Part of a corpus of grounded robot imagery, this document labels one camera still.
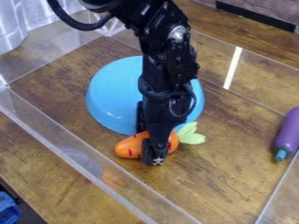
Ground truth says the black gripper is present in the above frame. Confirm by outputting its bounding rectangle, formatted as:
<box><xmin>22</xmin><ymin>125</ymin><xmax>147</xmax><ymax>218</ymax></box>
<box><xmin>135</xmin><ymin>29</ymin><xmax>200</xmax><ymax>133</ymax></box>

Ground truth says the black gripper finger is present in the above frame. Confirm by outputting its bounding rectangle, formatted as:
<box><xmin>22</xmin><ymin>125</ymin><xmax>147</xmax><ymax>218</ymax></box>
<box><xmin>139</xmin><ymin>129</ymin><xmax>171</xmax><ymax>165</ymax></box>

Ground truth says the orange toy carrot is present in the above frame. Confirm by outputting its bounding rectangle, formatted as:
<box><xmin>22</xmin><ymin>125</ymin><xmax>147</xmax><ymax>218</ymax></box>
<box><xmin>115</xmin><ymin>122</ymin><xmax>206</xmax><ymax>158</ymax></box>

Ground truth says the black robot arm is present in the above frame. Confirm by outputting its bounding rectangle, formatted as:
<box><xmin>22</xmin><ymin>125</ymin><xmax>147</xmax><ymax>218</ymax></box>
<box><xmin>80</xmin><ymin>0</ymin><xmax>200</xmax><ymax>165</ymax></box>

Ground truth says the blue round plastic tray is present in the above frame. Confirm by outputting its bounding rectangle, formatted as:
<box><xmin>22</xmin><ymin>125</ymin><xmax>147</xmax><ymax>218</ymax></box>
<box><xmin>84</xmin><ymin>55</ymin><xmax>206</xmax><ymax>137</ymax></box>

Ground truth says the purple toy eggplant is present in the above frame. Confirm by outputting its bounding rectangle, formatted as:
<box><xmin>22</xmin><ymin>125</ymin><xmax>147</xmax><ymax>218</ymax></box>
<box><xmin>275</xmin><ymin>107</ymin><xmax>299</xmax><ymax>162</ymax></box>

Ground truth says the blue object at corner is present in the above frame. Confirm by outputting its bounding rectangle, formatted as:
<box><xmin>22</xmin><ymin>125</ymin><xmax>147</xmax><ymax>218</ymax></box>
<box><xmin>0</xmin><ymin>192</ymin><xmax>22</xmax><ymax>224</ymax></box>

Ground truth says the white curtain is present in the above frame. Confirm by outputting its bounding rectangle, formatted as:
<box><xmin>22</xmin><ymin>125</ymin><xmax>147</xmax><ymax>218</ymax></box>
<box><xmin>0</xmin><ymin>0</ymin><xmax>127</xmax><ymax>56</ymax></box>

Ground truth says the clear acrylic enclosure wall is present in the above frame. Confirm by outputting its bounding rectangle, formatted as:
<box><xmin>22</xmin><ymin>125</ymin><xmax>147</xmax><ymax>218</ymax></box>
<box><xmin>0</xmin><ymin>11</ymin><xmax>299</xmax><ymax>224</ymax></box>

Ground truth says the black corrugated cable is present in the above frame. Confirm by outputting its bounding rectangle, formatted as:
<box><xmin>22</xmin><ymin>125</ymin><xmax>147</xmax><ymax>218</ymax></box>
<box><xmin>46</xmin><ymin>0</ymin><xmax>116</xmax><ymax>32</ymax></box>

